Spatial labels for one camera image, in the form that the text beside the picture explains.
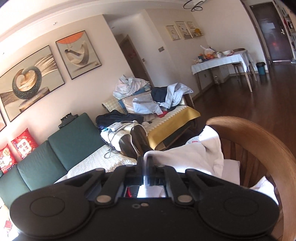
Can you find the red rabbit cushion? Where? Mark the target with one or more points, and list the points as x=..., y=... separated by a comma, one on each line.
x=7, y=159

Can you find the wooden chair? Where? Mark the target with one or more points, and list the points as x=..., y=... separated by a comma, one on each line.
x=263, y=155

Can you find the dark wooden door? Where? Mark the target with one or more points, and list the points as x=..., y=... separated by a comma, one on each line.
x=273, y=31

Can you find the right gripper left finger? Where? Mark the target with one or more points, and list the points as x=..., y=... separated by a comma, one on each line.
x=114, y=184

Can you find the white printed sweatshirt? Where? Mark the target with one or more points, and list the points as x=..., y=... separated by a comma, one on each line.
x=203, y=153

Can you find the left abstract painting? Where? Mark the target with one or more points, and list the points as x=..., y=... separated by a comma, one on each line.
x=2, y=122

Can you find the centre ring painting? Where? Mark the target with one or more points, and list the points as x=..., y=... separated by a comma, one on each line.
x=29, y=81

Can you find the dining table white cloth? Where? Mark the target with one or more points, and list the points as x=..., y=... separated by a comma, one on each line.
x=242, y=57

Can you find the ceiling ring lamp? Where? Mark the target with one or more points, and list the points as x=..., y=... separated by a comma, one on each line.
x=194, y=5

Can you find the clothes pile on armchair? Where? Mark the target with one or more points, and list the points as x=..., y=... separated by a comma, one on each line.
x=138, y=96

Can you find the black object on sofa back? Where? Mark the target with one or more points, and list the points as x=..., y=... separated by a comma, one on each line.
x=67, y=119

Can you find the right abstract painting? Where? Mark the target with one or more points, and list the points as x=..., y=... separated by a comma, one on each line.
x=78, y=54

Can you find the red text cushion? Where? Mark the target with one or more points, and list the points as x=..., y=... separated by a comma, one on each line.
x=24, y=144

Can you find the green sofa with lace cover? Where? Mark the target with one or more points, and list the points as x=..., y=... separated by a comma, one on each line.
x=70, y=151

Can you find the abstract painting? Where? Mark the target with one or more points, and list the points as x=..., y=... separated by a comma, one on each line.
x=78, y=54
x=2, y=122

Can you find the armchair with yellow cover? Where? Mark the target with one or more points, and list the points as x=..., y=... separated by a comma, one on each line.
x=142, y=133

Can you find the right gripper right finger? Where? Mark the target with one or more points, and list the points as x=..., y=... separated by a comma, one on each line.
x=167, y=176

